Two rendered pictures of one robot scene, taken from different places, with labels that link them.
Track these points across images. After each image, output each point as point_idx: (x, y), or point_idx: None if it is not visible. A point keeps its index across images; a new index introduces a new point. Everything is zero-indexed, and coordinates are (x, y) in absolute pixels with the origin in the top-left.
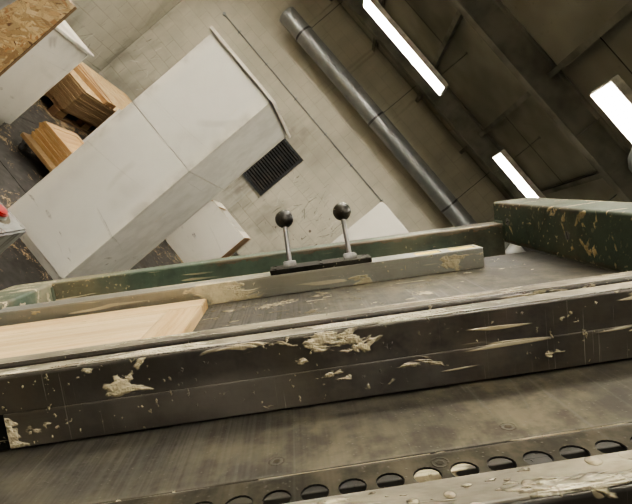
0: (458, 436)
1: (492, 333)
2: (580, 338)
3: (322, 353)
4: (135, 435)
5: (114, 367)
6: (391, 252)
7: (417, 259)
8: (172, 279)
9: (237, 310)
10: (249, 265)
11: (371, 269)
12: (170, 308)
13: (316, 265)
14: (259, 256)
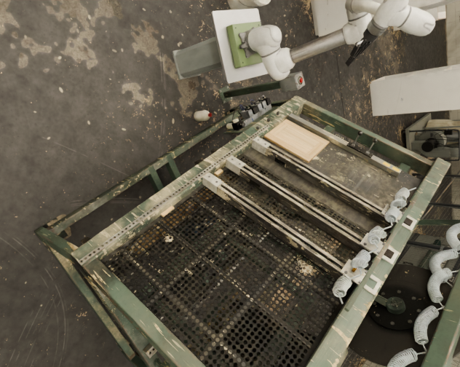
0: (325, 202)
1: (343, 196)
2: (354, 204)
3: (322, 183)
4: (297, 175)
5: (298, 167)
6: (392, 151)
7: (381, 164)
8: (332, 120)
9: (332, 150)
10: (352, 129)
11: (369, 159)
12: (320, 140)
13: (357, 150)
14: (356, 129)
